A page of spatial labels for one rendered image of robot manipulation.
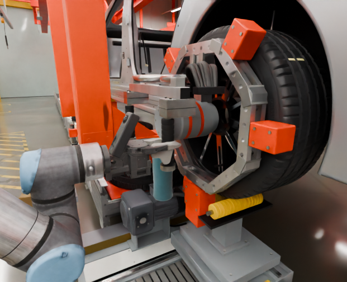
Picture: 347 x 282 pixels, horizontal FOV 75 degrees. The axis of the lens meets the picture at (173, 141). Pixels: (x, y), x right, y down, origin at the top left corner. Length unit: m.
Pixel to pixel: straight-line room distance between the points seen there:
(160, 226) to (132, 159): 0.98
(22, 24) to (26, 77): 2.37
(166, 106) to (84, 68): 0.64
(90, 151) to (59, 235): 0.18
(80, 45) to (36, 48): 12.61
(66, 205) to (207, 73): 0.48
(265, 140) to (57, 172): 0.50
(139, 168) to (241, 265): 0.72
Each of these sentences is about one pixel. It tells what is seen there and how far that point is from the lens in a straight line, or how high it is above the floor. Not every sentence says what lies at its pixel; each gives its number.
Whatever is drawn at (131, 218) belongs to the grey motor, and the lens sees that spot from 1.19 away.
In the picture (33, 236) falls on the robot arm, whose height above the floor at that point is 0.76.
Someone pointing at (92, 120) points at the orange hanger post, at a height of 0.80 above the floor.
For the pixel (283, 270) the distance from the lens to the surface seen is 1.31.
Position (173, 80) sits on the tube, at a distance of 0.62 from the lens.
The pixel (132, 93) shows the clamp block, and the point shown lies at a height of 0.94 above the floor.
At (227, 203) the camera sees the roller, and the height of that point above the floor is 0.54.
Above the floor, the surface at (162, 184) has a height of 0.56.
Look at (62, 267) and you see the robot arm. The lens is 0.48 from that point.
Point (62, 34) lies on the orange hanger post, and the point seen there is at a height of 1.46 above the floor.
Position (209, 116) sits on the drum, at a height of 0.87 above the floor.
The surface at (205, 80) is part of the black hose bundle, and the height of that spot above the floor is 1.00.
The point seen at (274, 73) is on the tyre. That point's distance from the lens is 0.73.
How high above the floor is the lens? 1.01
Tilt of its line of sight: 16 degrees down
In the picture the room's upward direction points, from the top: straight up
